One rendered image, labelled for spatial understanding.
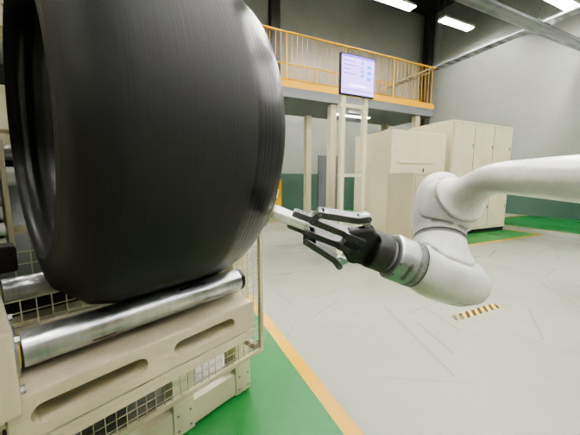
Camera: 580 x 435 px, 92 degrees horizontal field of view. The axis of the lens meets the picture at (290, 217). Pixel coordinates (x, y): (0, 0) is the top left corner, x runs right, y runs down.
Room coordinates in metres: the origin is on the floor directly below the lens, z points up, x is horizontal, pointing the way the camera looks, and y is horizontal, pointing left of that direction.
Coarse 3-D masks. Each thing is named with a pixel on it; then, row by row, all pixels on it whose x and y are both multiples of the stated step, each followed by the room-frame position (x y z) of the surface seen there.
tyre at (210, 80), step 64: (64, 0) 0.29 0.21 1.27; (128, 0) 0.30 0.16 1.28; (192, 0) 0.36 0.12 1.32; (64, 64) 0.29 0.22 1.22; (128, 64) 0.29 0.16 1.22; (192, 64) 0.33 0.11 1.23; (256, 64) 0.42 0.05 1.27; (64, 128) 0.30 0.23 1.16; (128, 128) 0.29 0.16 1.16; (192, 128) 0.33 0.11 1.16; (256, 128) 0.40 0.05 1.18; (64, 192) 0.31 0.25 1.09; (128, 192) 0.30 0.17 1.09; (192, 192) 0.34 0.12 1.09; (256, 192) 0.42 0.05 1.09; (64, 256) 0.35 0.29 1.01; (128, 256) 0.33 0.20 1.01; (192, 256) 0.40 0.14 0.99
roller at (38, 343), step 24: (168, 288) 0.46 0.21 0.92; (192, 288) 0.48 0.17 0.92; (216, 288) 0.51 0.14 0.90; (240, 288) 0.55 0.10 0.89; (96, 312) 0.37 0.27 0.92; (120, 312) 0.39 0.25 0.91; (144, 312) 0.41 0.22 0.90; (168, 312) 0.44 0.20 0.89; (24, 336) 0.32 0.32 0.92; (48, 336) 0.33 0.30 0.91; (72, 336) 0.34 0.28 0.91; (96, 336) 0.36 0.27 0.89; (24, 360) 0.31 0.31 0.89
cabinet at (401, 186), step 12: (396, 180) 4.67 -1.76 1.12; (408, 180) 4.45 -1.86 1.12; (420, 180) 4.42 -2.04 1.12; (396, 192) 4.66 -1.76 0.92; (408, 192) 4.44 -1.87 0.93; (396, 204) 4.65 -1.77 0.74; (408, 204) 4.42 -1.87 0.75; (396, 216) 4.64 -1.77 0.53; (408, 216) 4.41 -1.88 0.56; (396, 228) 4.63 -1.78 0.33; (408, 228) 4.40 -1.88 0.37
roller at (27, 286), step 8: (40, 272) 0.55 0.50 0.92; (8, 280) 0.51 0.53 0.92; (16, 280) 0.51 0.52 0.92; (24, 280) 0.52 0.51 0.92; (32, 280) 0.52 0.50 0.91; (40, 280) 0.53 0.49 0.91; (8, 288) 0.50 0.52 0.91; (16, 288) 0.50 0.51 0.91; (24, 288) 0.51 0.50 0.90; (32, 288) 0.52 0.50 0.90; (40, 288) 0.53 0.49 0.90; (48, 288) 0.54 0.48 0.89; (8, 296) 0.49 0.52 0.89; (16, 296) 0.50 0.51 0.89; (24, 296) 0.51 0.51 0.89; (32, 296) 0.53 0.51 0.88
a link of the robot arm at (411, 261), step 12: (396, 240) 0.53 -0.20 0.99; (408, 240) 0.52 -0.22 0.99; (396, 252) 0.50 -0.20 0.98; (408, 252) 0.49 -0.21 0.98; (420, 252) 0.50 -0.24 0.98; (396, 264) 0.49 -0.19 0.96; (408, 264) 0.49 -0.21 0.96; (420, 264) 0.49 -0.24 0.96; (384, 276) 0.51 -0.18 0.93; (396, 276) 0.50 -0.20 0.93; (408, 276) 0.49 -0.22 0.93; (420, 276) 0.49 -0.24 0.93
